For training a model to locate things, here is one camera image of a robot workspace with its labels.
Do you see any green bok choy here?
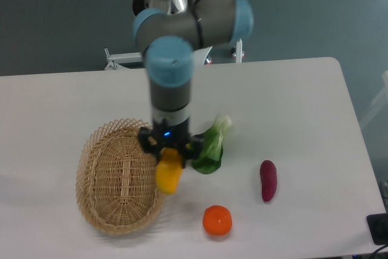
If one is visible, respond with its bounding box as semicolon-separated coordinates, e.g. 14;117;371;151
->
191;114;232;175

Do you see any purple sweet potato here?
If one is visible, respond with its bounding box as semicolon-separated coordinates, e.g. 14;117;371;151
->
260;160;278;203

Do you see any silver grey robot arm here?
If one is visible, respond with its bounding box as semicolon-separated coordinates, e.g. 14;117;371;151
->
133;0;254;168

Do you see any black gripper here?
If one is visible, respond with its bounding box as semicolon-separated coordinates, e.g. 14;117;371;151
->
138;119;205;169

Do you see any black device at table edge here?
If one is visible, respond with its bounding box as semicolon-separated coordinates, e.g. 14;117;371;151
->
366;213;387;245

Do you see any yellow mango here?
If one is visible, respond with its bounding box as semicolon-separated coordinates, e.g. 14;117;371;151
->
155;148;184;195

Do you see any woven wicker basket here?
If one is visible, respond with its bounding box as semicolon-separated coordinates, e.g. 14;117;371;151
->
76;118;166;235

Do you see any orange tangerine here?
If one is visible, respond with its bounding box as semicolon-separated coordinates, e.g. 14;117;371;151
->
202;205;233;236

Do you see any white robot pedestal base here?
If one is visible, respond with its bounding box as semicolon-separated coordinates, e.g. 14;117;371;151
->
104;39;245;70

